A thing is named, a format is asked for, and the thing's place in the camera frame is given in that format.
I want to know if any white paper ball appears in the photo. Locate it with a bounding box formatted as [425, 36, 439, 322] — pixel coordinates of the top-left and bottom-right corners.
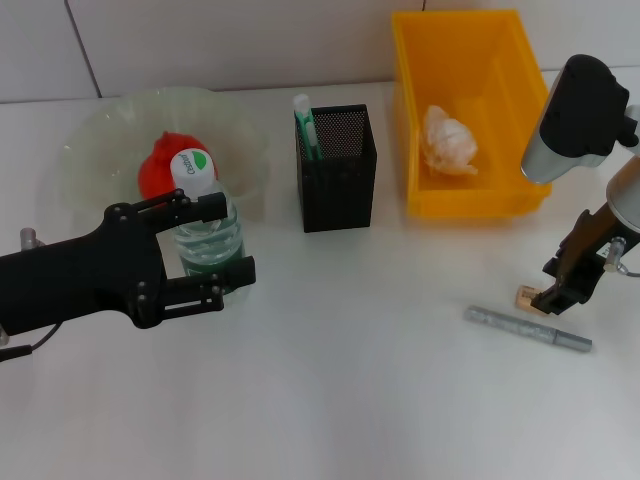
[422, 104, 480, 177]

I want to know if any black mesh pen holder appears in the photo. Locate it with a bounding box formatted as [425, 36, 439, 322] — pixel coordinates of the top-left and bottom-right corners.
[293, 103, 378, 234]

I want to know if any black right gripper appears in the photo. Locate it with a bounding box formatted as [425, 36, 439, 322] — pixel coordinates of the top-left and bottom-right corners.
[529, 209, 630, 317]

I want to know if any gripper cable with plug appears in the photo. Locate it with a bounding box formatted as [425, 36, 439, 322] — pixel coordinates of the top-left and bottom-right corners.
[602, 237, 640, 279]
[0, 227, 65, 364]

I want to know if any pale green glass fruit plate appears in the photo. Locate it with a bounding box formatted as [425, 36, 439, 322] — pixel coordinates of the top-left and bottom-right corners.
[58, 87, 272, 216]

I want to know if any left gripper cable with plug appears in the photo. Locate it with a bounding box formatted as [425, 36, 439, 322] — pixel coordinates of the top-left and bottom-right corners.
[0, 227, 65, 364]

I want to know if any grey marker pen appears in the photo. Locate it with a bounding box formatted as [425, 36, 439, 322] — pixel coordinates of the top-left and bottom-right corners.
[463, 304, 594, 354]

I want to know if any yellow plastic bin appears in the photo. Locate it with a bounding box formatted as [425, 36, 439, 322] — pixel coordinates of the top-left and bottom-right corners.
[390, 8, 556, 220]

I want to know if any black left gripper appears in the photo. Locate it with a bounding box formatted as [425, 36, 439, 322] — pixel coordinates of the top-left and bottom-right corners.
[0, 188, 229, 330]

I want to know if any beige eraser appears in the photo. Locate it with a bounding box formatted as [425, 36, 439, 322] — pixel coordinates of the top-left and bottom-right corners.
[516, 283, 540, 315]

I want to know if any clear green-label water bottle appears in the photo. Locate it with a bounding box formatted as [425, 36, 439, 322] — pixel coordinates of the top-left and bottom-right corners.
[168, 148, 250, 301]

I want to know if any red-orange toy orange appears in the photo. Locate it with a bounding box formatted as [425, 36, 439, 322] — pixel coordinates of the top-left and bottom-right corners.
[138, 130, 216, 200]

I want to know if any green utility knife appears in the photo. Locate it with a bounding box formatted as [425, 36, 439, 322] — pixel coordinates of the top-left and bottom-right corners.
[293, 93, 321, 162]

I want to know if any right gripper cable with plug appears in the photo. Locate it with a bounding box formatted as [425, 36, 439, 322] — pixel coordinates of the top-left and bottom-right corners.
[602, 237, 640, 279]

